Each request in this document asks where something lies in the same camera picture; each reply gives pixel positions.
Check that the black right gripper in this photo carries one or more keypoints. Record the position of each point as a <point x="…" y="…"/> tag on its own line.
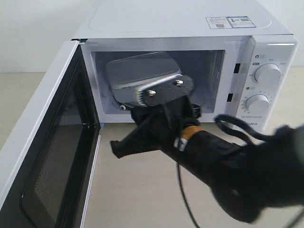
<point x="168" y="110"/>

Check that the white plastic lidded container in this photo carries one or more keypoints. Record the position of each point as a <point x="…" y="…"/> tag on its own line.
<point x="126" y="74"/>

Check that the white microwave door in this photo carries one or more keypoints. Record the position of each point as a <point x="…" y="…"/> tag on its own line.
<point x="48" y="160"/>

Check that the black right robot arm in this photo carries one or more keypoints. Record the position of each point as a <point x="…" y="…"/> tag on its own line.
<point x="266" y="172"/>

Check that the white Midea microwave oven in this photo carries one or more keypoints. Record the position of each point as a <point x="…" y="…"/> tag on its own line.
<point x="221" y="62"/>

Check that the lower white timer knob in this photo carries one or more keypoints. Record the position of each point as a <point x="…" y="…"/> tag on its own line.
<point x="257" y="104"/>

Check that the upper white control knob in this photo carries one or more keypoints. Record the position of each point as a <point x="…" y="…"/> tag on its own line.
<point x="267" y="74"/>

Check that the white and blue label sticker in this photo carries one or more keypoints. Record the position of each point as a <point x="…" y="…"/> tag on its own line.
<point x="229" y="22"/>

